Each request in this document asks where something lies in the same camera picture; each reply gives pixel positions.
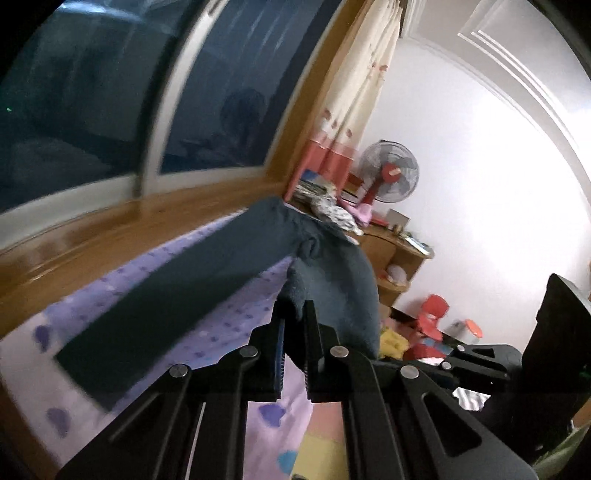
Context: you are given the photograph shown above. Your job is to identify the blue book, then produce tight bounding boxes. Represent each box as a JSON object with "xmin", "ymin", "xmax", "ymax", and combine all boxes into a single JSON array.
[{"xmin": 404, "ymin": 234, "xmax": 435, "ymax": 256}]

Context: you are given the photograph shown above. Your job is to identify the pink cloth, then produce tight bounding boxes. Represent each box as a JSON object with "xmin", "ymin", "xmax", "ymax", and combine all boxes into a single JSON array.
[{"xmin": 339, "ymin": 200, "xmax": 373, "ymax": 228}]

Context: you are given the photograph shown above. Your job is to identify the red patterned curtain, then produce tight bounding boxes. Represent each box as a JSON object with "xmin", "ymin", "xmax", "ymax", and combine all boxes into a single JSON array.
[{"xmin": 283, "ymin": 0, "xmax": 408, "ymax": 205}]

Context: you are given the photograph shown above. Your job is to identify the white framed window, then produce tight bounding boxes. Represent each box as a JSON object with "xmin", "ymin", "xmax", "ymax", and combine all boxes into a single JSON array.
[{"xmin": 0, "ymin": 0, "xmax": 343, "ymax": 219}]

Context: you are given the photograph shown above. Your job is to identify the purple dotted bedsheet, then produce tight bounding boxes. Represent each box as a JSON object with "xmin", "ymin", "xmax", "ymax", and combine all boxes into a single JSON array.
[{"xmin": 0, "ymin": 208, "xmax": 352, "ymax": 480}]

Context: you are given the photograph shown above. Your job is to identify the person's right forearm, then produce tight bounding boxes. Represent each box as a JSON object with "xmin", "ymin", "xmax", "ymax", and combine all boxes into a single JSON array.
[{"xmin": 530, "ymin": 424, "xmax": 591, "ymax": 480}]

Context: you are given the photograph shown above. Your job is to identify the stack of folded patterned cloths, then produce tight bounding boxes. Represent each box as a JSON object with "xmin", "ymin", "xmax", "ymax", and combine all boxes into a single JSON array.
[{"xmin": 294, "ymin": 170, "xmax": 334, "ymax": 202}]

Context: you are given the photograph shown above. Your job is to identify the red standing fan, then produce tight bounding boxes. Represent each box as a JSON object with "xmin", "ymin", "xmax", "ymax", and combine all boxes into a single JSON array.
[{"xmin": 357, "ymin": 139, "xmax": 422, "ymax": 219}]

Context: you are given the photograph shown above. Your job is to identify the orange lidded jar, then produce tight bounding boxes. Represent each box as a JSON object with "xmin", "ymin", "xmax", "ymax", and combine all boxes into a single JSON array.
[{"xmin": 454, "ymin": 318, "xmax": 484, "ymax": 343}]

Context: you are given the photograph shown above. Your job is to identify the small beige box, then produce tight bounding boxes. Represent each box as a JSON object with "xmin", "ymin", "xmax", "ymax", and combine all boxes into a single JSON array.
[{"xmin": 386, "ymin": 208, "xmax": 411, "ymax": 232}]

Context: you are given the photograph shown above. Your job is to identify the dark green pants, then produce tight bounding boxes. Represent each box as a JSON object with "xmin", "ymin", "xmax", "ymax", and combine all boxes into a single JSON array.
[{"xmin": 54, "ymin": 196, "xmax": 382, "ymax": 412}]

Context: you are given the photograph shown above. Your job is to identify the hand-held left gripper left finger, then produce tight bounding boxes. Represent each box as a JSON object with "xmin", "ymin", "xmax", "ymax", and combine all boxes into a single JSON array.
[{"xmin": 54, "ymin": 299, "xmax": 284, "ymax": 480}]

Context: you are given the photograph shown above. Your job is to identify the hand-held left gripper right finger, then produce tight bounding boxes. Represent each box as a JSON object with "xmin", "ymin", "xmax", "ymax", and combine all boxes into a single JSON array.
[{"xmin": 304, "ymin": 299, "xmax": 542, "ymax": 480}]

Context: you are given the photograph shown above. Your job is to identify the white patterned garment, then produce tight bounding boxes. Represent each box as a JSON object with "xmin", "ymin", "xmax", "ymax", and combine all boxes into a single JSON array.
[{"xmin": 309, "ymin": 195, "xmax": 364, "ymax": 237}]

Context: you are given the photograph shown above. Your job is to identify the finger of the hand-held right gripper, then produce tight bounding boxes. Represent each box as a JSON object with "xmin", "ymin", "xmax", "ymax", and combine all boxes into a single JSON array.
[{"xmin": 435, "ymin": 343, "xmax": 523, "ymax": 394}]

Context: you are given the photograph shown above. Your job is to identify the wooden window sill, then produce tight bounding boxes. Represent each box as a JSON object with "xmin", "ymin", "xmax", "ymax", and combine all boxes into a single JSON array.
[{"xmin": 0, "ymin": 0, "xmax": 371, "ymax": 340}]

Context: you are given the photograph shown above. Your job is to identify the wooden corner desk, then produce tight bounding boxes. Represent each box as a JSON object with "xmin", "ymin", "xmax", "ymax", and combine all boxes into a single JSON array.
[{"xmin": 344, "ymin": 174, "xmax": 435, "ymax": 311}]

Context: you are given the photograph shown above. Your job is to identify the red plastic chair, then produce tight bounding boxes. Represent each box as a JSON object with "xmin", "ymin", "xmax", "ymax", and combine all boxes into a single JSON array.
[{"xmin": 405, "ymin": 294, "xmax": 452, "ymax": 343}]

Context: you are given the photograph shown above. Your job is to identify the yellow printed cloth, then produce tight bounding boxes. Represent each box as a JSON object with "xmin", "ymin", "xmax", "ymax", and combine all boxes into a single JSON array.
[{"xmin": 378, "ymin": 327, "xmax": 408, "ymax": 360}]

